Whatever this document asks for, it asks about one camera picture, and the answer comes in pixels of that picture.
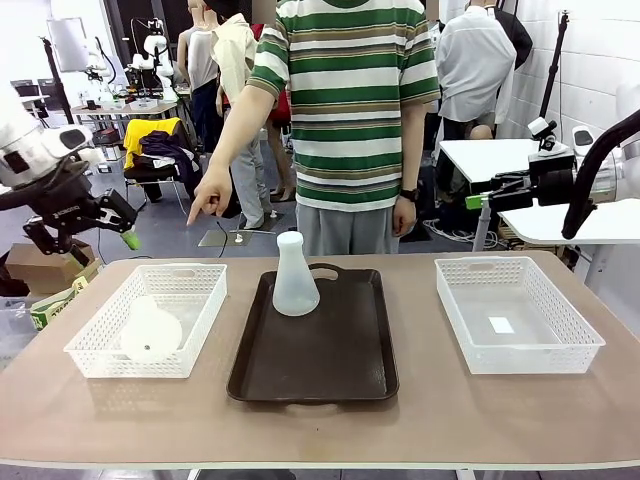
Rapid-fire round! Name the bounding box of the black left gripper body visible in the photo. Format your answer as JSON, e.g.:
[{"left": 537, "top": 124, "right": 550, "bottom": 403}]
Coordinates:
[{"left": 29, "top": 192, "right": 109, "bottom": 236}]

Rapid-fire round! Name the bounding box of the person's left hand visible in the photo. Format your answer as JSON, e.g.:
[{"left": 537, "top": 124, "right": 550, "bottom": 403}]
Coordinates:
[{"left": 392, "top": 197, "right": 419, "bottom": 239}]

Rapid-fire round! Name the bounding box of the brown cardboard box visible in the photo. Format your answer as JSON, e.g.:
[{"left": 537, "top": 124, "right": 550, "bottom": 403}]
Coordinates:
[{"left": 4, "top": 239, "right": 101, "bottom": 296}]

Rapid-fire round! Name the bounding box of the white light panel on stand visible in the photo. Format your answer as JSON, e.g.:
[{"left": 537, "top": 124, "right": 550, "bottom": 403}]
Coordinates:
[{"left": 39, "top": 17, "right": 92, "bottom": 131}]

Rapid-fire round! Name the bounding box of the black hanging fabric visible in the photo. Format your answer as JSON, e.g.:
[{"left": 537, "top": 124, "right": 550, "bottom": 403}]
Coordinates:
[{"left": 494, "top": 0, "right": 534, "bottom": 71}]

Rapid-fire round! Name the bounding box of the person's right forearm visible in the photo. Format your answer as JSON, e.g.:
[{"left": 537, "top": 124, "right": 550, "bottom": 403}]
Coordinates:
[{"left": 206, "top": 84, "right": 280, "bottom": 174}]

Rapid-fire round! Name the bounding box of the white round-edged table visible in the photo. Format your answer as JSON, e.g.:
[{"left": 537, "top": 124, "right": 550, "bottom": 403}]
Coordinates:
[{"left": 497, "top": 198, "right": 640, "bottom": 301}]

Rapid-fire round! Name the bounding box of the translucent white conical flask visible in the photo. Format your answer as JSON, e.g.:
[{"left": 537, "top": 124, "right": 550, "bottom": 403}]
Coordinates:
[
  {"left": 118, "top": 294, "right": 184, "bottom": 362},
  {"left": 272, "top": 231, "right": 321, "bottom": 317}
]

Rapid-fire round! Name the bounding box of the grey floor plate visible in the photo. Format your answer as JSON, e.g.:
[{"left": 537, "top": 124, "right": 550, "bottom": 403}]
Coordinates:
[{"left": 198, "top": 228, "right": 276, "bottom": 249}]

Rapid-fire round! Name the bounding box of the person in green striped shirt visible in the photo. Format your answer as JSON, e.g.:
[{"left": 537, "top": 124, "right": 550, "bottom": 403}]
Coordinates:
[{"left": 247, "top": 0, "right": 442, "bottom": 256}]

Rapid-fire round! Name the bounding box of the yellow cloth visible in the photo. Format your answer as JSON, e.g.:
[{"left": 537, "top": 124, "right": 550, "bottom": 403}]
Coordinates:
[{"left": 123, "top": 118, "right": 181, "bottom": 170}]

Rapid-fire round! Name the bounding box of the person's right hand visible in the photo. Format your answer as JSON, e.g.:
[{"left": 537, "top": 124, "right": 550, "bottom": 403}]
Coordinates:
[{"left": 186, "top": 164, "right": 235, "bottom": 226}]

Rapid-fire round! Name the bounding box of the dark clothes pile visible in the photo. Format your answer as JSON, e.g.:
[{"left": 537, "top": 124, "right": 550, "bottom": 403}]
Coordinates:
[{"left": 132, "top": 130, "right": 202, "bottom": 187}]

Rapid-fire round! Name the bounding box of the person's left forearm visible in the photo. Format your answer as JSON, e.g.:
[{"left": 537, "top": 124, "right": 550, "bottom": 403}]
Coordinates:
[{"left": 399, "top": 97, "right": 426, "bottom": 191}]

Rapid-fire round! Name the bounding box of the black tripod stand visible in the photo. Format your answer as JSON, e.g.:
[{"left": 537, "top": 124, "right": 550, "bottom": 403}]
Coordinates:
[{"left": 537, "top": 9, "right": 571, "bottom": 141}]

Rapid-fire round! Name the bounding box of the white basket with label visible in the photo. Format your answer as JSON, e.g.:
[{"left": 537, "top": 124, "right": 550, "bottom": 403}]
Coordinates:
[{"left": 433, "top": 256, "right": 607, "bottom": 375}]

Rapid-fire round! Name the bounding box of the dark brown plastic tray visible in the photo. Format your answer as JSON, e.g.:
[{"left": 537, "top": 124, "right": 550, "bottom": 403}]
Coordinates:
[{"left": 226, "top": 263, "right": 400, "bottom": 414}]

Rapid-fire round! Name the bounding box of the green and white carton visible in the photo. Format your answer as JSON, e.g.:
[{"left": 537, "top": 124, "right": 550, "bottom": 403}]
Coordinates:
[{"left": 29, "top": 274, "right": 91, "bottom": 331}]

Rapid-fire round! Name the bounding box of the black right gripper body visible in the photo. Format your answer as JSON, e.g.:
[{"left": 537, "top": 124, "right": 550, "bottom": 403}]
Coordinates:
[{"left": 529, "top": 168, "right": 575, "bottom": 207}]

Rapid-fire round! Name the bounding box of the white table with grey leg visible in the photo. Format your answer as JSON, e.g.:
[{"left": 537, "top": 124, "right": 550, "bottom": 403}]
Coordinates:
[{"left": 438, "top": 138, "right": 549, "bottom": 251}]

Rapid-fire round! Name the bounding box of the white wrist camera with mount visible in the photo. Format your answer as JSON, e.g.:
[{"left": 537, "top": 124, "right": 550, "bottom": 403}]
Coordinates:
[{"left": 527, "top": 117, "right": 576, "bottom": 174}]

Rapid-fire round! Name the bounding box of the mannequin in white shirt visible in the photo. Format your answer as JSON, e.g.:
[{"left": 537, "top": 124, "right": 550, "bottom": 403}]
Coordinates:
[{"left": 434, "top": 0, "right": 519, "bottom": 141}]

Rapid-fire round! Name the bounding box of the white perforated plastic basket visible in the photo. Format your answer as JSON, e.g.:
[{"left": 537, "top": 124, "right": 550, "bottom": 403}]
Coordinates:
[{"left": 63, "top": 263, "right": 229, "bottom": 380}]

